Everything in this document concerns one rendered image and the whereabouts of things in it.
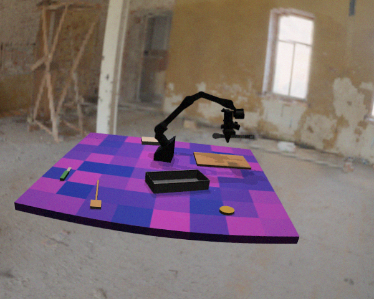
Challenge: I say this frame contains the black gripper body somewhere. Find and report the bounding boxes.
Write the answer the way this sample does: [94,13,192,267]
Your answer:
[221,119,236,135]

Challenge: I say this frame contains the tan round disc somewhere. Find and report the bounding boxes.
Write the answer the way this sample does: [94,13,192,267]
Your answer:
[219,206,234,216]

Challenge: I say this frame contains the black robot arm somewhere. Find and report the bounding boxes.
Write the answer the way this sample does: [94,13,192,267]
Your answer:
[155,91,244,148]

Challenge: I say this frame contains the brown wooden board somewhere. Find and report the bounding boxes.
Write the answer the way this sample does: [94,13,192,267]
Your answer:
[193,152,251,169]

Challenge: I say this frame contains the tan flat rectangular board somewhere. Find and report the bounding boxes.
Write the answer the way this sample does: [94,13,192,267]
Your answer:
[141,136,161,146]

